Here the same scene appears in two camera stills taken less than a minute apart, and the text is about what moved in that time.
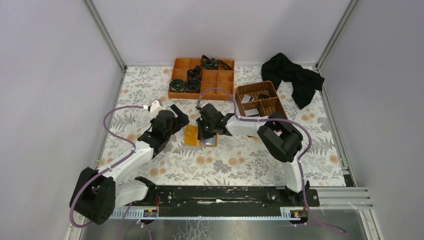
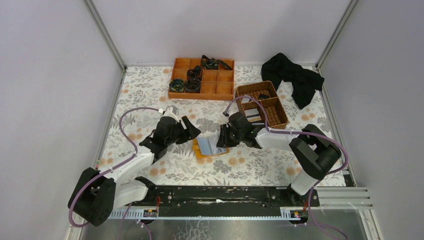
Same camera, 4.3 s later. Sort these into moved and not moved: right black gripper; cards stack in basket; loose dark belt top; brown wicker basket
Moved: right black gripper
Not moved: brown wicker basket; cards stack in basket; loose dark belt top
